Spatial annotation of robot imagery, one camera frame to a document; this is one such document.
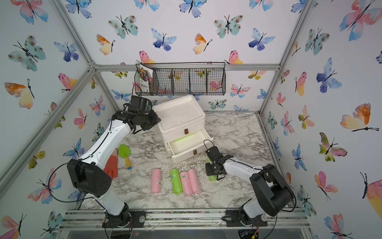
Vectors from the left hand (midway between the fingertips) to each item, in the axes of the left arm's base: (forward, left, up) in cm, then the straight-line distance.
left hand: (161, 118), depth 83 cm
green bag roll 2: (-27, -7, -22) cm, 36 cm away
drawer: (-9, -15, -15) cm, 23 cm away
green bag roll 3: (-26, -27, -23) cm, 44 cm away
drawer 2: (-9, -6, -5) cm, 12 cm away
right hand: (-20, -27, -24) cm, 41 cm away
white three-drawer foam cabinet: (-5, -11, -3) cm, 13 cm away
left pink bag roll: (-27, +4, -22) cm, 35 cm away
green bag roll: (-6, -9, -12) cm, 16 cm away
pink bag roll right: (-27, -17, -22) cm, 39 cm away
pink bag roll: (-28, -13, -23) cm, 39 cm away
